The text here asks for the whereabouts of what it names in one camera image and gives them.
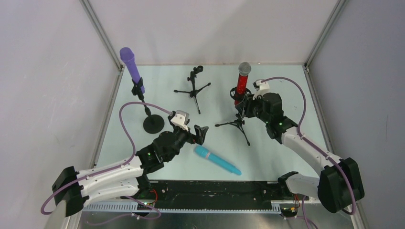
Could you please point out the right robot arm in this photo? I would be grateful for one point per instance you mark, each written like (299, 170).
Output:
(338, 183)

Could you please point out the circuit board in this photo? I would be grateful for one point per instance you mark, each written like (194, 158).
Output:
(291, 210)
(145, 206)

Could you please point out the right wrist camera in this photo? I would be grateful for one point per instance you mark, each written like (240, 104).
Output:
(262, 87)

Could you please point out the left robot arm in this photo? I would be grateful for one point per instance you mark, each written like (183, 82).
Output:
(124, 178)

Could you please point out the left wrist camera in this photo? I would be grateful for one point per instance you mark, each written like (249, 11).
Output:
(180, 119)

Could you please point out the red glitter microphone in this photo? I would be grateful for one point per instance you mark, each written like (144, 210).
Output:
(244, 70)

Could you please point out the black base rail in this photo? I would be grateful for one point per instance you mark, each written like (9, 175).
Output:
(215, 195)

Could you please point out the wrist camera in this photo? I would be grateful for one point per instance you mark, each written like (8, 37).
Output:
(180, 119)
(262, 87)

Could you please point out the black round-base mic stand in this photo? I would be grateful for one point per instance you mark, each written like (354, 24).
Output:
(153, 123)

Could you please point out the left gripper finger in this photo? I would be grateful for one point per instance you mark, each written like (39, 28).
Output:
(199, 139)
(201, 131)

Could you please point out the left circuit board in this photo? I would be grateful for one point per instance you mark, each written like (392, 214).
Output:
(145, 206)

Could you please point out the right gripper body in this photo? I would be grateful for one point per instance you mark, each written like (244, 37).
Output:
(244, 105)

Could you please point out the purple microphone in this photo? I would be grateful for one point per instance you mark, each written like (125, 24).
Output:
(128, 58)

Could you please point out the right circuit board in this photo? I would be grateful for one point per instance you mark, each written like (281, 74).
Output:
(291, 210)

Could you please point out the blue microphone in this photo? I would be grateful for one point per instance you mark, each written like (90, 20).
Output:
(214, 158)

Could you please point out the black tripod mic stand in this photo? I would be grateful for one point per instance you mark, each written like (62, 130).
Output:
(193, 93)

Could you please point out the black shock-mount tripod stand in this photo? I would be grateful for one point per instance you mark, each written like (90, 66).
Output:
(239, 121)

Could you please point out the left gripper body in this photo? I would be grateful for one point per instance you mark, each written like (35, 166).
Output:
(194, 136)

